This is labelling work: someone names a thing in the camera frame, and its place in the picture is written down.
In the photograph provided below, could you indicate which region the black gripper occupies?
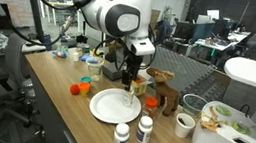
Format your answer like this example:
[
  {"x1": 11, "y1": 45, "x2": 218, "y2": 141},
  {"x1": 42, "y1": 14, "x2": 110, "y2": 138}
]
[{"x1": 119, "y1": 52, "x2": 145, "y2": 94}]

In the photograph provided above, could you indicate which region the orange lid dough container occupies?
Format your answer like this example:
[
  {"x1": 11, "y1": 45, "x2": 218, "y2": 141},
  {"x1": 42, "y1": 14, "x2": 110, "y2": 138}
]
[{"x1": 76, "y1": 81, "x2": 92, "y2": 98}]

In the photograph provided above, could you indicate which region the white paper plate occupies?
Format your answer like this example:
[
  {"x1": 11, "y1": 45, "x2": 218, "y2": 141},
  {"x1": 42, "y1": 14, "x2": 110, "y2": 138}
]
[{"x1": 87, "y1": 84, "x2": 144, "y2": 129}]

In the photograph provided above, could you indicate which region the open yellow cardboard box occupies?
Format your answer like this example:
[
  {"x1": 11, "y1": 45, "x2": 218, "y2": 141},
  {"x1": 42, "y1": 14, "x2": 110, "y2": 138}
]
[{"x1": 129, "y1": 69, "x2": 155, "y2": 99}]

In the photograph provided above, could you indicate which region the orange lid spice jar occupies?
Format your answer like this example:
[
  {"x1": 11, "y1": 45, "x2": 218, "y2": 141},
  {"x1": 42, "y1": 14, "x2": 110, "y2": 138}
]
[{"x1": 141, "y1": 95, "x2": 161, "y2": 121}]

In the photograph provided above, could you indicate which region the brown moose plush toy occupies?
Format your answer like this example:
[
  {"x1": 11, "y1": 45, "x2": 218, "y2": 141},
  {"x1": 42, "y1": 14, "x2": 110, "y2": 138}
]
[{"x1": 139, "y1": 66, "x2": 185, "y2": 119}]

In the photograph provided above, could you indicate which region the yellow squeeze bottle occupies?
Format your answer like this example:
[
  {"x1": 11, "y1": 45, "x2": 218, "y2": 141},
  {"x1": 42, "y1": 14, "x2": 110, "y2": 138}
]
[{"x1": 91, "y1": 47, "x2": 104, "y2": 59}]

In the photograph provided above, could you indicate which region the teal lid dough container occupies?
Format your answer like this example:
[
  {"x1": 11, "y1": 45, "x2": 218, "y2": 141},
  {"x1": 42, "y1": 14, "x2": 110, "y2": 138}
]
[{"x1": 79, "y1": 75, "x2": 93, "y2": 84}]

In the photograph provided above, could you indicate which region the blue cloth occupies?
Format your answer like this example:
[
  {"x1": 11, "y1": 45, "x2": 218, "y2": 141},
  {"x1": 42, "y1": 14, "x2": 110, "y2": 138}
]
[{"x1": 79, "y1": 54, "x2": 100, "y2": 65}]

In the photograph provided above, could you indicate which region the white pill bottle blue label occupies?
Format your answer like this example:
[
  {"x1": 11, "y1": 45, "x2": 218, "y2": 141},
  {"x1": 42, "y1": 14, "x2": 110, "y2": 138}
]
[
  {"x1": 134, "y1": 114, "x2": 156, "y2": 143},
  {"x1": 112, "y1": 121, "x2": 133, "y2": 143}
]

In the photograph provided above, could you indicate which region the red ball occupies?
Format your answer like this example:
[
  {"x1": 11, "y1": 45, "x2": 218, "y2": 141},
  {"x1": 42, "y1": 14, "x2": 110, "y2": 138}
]
[{"x1": 68, "y1": 83, "x2": 82, "y2": 96}]

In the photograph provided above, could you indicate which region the jar with green label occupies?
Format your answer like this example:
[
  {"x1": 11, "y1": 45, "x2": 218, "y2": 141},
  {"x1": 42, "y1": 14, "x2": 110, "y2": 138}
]
[{"x1": 75, "y1": 41, "x2": 91, "y2": 56}]

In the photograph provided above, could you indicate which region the small white cup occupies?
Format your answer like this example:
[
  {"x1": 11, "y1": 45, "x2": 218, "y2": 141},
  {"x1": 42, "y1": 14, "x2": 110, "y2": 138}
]
[{"x1": 71, "y1": 51, "x2": 81, "y2": 63}]

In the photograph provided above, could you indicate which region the black dustpan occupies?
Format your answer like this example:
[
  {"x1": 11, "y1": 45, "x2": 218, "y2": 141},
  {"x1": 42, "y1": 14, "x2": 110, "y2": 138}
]
[{"x1": 74, "y1": 32, "x2": 90, "y2": 46}]

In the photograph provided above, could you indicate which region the tall brown cardboard box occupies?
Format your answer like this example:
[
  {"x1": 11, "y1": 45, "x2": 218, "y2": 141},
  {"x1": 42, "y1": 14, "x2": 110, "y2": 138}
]
[{"x1": 148, "y1": 8, "x2": 162, "y2": 31}]

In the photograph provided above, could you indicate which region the clear plastic cup green rim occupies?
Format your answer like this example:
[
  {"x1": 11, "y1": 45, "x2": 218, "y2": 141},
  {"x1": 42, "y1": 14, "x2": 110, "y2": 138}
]
[{"x1": 179, "y1": 92, "x2": 210, "y2": 120}]

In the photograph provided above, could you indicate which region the white paper cup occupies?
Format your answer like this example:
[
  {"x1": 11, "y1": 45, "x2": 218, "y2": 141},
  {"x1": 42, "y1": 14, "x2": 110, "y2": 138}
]
[{"x1": 172, "y1": 112, "x2": 198, "y2": 141}]

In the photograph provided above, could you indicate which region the blue and orange toy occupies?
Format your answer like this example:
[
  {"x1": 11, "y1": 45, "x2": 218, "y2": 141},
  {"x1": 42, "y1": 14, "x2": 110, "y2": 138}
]
[{"x1": 51, "y1": 49, "x2": 68, "y2": 60}]

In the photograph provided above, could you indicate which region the blue desk partition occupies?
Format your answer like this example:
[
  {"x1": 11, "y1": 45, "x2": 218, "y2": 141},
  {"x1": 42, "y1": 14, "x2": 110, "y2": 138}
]
[{"x1": 191, "y1": 19, "x2": 216, "y2": 46}]

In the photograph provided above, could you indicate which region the dried brown peel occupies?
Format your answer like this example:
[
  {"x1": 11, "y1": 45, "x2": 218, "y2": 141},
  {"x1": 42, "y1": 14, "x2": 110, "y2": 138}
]
[{"x1": 198, "y1": 104, "x2": 231, "y2": 135}]

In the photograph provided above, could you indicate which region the white office desk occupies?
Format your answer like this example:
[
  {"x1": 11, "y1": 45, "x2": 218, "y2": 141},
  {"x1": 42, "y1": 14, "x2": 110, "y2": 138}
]
[{"x1": 192, "y1": 35, "x2": 237, "y2": 64}]

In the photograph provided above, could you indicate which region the blue bin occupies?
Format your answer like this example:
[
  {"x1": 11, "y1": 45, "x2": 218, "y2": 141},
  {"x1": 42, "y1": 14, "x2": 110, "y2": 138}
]
[{"x1": 39, "y1": 32, "x2": 54, "y2": 52}]

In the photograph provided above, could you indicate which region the grey side desk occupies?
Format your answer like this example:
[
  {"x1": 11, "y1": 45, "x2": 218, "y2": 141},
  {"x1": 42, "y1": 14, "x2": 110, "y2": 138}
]
[{"x1": 0, "y1": 32, "x2": 48, "y2": 71}]

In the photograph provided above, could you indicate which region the grey office chair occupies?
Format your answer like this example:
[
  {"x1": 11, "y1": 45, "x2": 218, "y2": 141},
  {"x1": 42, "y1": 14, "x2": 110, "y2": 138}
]
[{"x1": 0, "y1": 29, "x2": 58, "y2": 138}]

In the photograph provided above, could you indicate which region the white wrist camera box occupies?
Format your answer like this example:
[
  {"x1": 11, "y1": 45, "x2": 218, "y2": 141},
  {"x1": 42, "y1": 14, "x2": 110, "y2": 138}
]
[{"x1": 126, "y1": 34, "x2": 158, "y2": 59}]

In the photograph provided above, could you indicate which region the black slanted post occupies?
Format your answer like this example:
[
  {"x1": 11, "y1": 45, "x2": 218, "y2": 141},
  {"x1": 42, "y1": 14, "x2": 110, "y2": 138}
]
[{"x1": 13, "y1": 0, "x2": 50, "y2": 42}]

